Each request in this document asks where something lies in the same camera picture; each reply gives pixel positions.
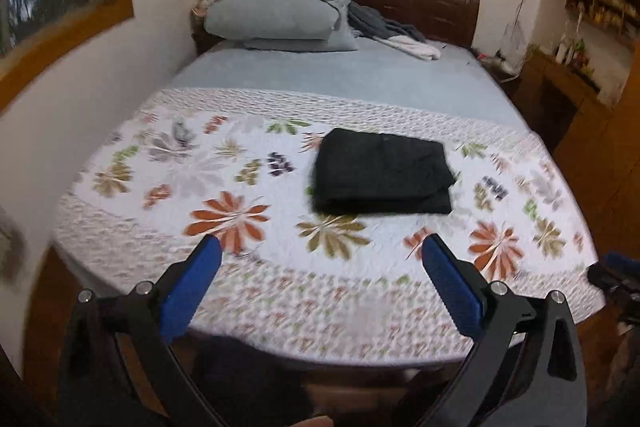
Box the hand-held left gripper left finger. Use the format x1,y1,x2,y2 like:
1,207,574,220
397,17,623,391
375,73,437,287
59,234,226,427

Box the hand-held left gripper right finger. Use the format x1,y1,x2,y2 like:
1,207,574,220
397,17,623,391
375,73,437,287
395,234,588,427

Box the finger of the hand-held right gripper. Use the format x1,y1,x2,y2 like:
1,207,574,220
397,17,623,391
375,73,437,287
586,253,640,324

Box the black pants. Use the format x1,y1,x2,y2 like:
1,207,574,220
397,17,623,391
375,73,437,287
309,128,457,216

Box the white floral quilt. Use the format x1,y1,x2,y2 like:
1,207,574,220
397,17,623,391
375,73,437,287
51,87,607,365

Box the wooden desk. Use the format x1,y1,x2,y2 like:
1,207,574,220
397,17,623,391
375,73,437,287
514,44,640,192

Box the dark wooden nightstand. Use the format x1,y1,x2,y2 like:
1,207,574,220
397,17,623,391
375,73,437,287
475,49,523,100

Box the light blue bed sheet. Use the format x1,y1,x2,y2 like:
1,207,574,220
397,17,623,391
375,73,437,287
167,38,528,128

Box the white cloth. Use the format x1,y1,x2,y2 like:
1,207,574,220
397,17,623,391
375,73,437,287
376,35,442,61

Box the white plastic bag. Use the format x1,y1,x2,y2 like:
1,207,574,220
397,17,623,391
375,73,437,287
501,21,529,74

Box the grey clothing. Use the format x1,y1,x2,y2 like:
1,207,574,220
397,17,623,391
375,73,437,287
346,2,427,42

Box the dark wooden bed headboard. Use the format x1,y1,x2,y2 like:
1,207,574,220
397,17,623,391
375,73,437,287
190,0,482,56

